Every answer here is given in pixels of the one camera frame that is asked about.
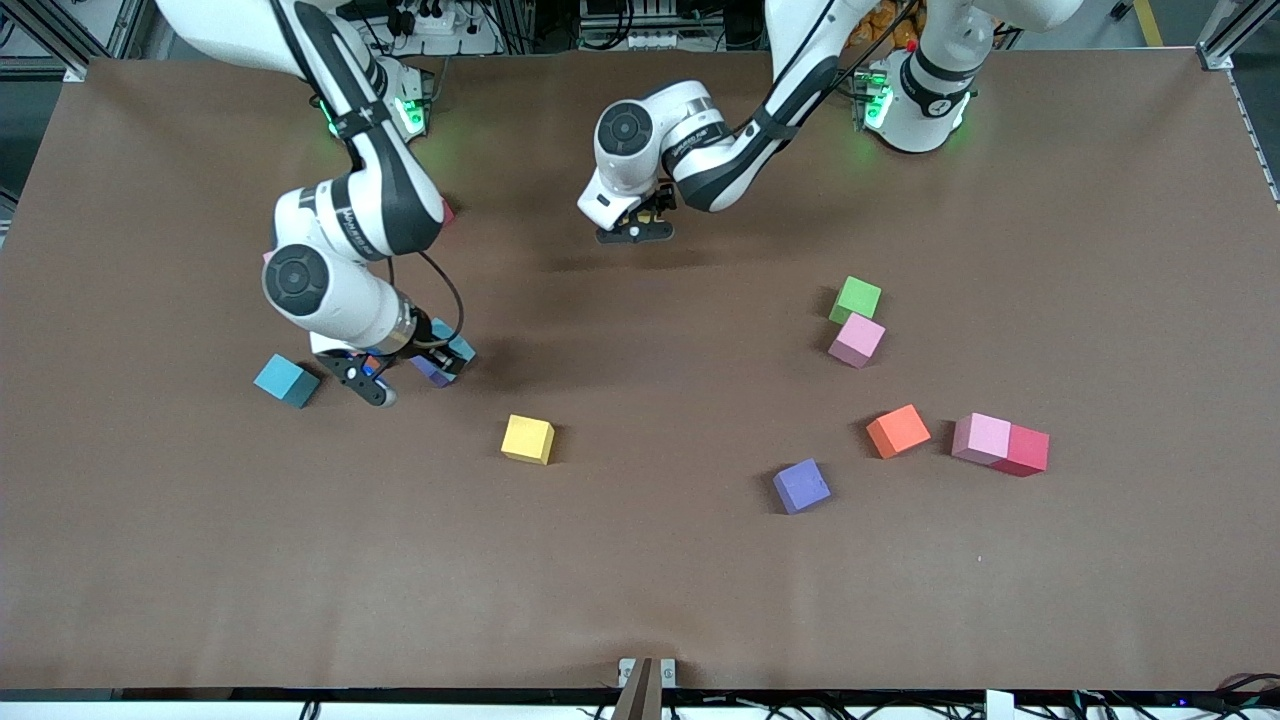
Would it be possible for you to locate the white power strip with plugs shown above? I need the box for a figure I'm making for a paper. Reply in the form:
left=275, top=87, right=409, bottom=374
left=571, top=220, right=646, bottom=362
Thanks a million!
left=385, top=0, right=501, bottom=56

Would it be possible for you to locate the green foam block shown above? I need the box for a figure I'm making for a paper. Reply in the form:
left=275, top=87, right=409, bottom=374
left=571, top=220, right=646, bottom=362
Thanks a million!
left=828, top=276, right=883, bottom=326

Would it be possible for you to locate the aluminium frame profile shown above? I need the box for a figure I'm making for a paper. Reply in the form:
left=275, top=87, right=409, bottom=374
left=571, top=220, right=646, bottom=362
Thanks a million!
left=1195, top=0, right=1280, bottom=71
left=15, top=0, right=151, bottom=83

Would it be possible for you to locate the blue foam block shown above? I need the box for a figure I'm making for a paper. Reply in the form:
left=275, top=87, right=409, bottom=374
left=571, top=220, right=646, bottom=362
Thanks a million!
left=430, top=318, right=478, bottom=366
left=253, top=353, right=322, bottom=409

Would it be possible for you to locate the brown table cover sheet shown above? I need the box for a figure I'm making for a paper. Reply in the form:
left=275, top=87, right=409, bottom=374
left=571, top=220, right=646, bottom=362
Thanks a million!
left=0, top=50, right=1280, bottom=691

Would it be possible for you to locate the silver perforated edge rail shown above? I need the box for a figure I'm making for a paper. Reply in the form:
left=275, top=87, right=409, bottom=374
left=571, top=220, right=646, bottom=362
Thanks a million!
left=1225, top=68, right=1280, bottom=209

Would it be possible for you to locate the bag of orange items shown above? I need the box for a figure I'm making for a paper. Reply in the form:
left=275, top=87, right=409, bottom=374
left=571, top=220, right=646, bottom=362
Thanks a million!
left=845, top=0, right=926, bottom=51

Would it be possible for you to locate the brown camera mount with bracket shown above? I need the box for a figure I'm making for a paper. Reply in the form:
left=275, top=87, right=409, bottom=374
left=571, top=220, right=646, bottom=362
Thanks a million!
left=612, top=657, right=678, bottom=720

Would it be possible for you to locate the white slotted power strip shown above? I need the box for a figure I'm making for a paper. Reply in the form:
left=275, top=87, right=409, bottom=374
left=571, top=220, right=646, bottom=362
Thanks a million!
left=580, top=0, right=701, bottom=51

